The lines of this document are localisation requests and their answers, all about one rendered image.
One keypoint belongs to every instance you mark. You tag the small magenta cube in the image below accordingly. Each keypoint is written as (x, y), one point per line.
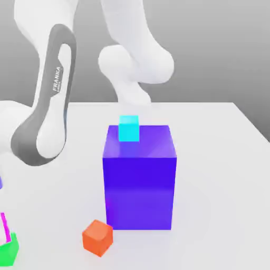
(5, 226)

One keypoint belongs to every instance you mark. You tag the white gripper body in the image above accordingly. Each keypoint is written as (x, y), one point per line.
(0, 183)

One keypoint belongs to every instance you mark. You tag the large purple box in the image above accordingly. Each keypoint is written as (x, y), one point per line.
(139, 189)

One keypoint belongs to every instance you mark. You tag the small cyan cube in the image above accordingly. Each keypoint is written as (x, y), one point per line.
(128, 130)

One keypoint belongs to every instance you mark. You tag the small green cube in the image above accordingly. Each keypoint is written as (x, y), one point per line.
(8, 252)

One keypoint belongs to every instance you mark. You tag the small orange cube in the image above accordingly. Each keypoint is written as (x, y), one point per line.
(96, 238)

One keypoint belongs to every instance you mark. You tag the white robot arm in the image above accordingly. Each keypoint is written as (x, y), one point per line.
(135, 63)

